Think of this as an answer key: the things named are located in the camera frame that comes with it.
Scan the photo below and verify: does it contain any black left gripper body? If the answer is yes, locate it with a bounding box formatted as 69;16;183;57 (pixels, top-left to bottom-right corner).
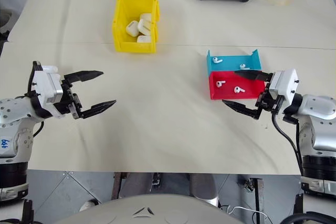
54;78;85;120

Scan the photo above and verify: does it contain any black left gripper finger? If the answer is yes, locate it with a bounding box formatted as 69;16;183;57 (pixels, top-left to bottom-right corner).
78;99;117;120
62;70;104;84

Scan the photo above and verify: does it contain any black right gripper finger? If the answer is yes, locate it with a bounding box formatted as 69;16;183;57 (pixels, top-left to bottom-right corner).
222;99;264;121
234;69;274;82

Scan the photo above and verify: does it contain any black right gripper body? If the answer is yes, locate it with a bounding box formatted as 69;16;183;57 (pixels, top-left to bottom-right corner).
256;87;285;114

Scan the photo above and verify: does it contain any yellow plastic bin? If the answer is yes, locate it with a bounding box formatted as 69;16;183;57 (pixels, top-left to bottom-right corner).
112;0;161;54

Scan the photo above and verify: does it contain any red open tray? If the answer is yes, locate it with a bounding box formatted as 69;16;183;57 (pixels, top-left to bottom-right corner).
208;70;267;101

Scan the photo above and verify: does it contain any blue open tray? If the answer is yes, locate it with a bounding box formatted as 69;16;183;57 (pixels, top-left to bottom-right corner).
206;48;263;74

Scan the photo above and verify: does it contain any rusty metal table leg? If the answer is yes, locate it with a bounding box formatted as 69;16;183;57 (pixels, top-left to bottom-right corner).
248;177;265;224
111;172;130;201

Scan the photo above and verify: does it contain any small metal clamp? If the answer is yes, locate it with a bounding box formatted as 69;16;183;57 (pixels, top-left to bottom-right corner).
150;173;162;192

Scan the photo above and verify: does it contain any grey round object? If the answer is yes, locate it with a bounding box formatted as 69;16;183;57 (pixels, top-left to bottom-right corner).
0;7;14;34

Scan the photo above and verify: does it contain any white rounded shoe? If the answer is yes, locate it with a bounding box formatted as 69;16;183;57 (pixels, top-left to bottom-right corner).
78;199;100;212

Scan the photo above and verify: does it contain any grey robot torso shell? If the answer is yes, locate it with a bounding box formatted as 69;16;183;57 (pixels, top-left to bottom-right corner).
52;194;245;224

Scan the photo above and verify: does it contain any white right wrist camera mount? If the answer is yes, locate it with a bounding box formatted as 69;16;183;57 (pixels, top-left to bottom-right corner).
267;68;300;97

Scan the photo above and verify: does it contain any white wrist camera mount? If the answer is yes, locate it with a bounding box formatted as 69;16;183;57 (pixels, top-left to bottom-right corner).
31;61;64;105
267;68;300;97

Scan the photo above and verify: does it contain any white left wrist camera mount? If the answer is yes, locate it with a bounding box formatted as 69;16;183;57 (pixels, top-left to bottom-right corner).
31;61;64;105

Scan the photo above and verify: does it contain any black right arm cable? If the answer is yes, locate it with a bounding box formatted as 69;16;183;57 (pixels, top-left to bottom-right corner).
271;110;304;176

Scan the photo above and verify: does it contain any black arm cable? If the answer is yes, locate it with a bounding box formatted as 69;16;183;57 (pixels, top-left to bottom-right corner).
26;60;45;140
271;110;304;176

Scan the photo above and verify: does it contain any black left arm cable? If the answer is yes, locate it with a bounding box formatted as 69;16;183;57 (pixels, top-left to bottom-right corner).
26;60;45;140

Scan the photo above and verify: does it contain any grey round post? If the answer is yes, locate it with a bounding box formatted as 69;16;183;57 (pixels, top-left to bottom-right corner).
188;173;220;208

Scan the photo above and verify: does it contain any thin white floor cable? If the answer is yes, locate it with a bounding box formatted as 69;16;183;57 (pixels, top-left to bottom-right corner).
219;205;266;224

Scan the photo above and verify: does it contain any thick black hose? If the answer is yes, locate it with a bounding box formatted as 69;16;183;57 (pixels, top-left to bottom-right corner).
0;217;27;224
282;211;336;224

